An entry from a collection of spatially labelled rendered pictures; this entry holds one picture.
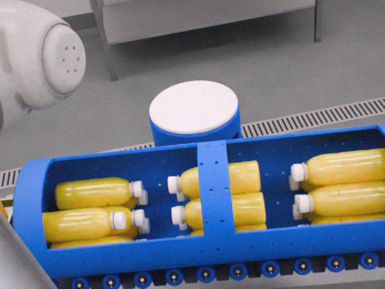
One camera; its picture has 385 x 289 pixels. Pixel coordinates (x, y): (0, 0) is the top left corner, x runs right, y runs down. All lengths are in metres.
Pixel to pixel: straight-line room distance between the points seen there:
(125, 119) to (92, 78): 0.62
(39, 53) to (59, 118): 3.16
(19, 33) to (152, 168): 0.90
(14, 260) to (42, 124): 3.17
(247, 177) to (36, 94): 0.74
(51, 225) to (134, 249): 0.20
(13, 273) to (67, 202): 0.82
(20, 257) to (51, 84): 0.16
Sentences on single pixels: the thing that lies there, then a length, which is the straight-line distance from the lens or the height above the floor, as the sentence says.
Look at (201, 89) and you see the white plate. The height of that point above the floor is 1.04.
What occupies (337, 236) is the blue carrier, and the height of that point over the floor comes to 1.10.
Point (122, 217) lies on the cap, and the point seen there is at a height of 1.13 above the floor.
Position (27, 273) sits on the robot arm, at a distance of 0.53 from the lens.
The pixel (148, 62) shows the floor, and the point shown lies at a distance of 4.06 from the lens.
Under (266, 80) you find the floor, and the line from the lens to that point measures 3.69.
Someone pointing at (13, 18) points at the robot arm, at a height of 1.79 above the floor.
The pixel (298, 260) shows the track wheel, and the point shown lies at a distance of 1.30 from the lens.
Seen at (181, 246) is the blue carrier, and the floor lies 1.11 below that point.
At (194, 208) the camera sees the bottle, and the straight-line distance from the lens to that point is 1.20.
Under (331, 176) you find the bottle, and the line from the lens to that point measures 1.22.
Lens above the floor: 1.99
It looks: 39 degrees down
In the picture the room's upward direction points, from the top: 9 degrees counter-clockwise
